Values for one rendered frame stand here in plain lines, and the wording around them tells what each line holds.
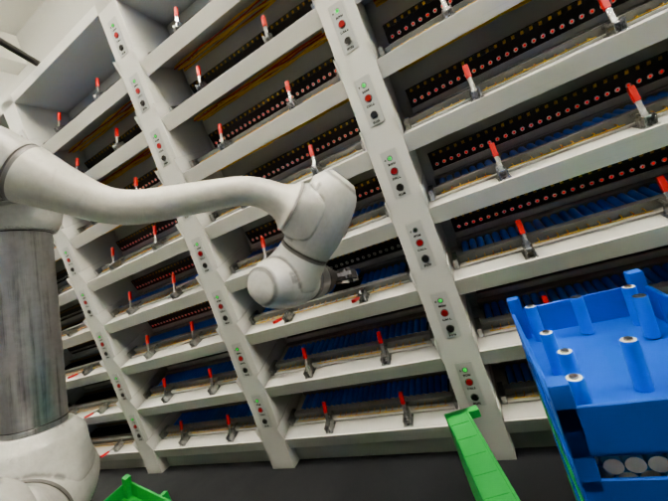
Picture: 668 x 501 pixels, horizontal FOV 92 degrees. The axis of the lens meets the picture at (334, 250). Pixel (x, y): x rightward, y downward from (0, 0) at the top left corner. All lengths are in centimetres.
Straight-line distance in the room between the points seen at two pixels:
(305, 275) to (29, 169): 46
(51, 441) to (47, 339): 18
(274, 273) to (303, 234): 9
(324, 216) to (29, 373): 61
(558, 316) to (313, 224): 47
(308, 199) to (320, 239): 8
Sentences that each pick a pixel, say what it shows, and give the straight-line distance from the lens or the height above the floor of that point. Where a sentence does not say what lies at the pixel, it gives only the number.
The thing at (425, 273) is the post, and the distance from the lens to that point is 87.
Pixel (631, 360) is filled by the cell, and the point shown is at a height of 44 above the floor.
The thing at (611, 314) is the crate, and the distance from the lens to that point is 73.
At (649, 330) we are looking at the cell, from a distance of 65.
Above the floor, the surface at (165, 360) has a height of 47.
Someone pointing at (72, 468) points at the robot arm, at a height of 47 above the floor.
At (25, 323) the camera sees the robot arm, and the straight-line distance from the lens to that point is 83.
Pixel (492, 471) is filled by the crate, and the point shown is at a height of 20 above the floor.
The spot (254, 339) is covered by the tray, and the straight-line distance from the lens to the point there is 116.
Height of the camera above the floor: 70
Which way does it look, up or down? 2 degrees down
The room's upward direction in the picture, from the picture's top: 20 degrees counter-clockwise
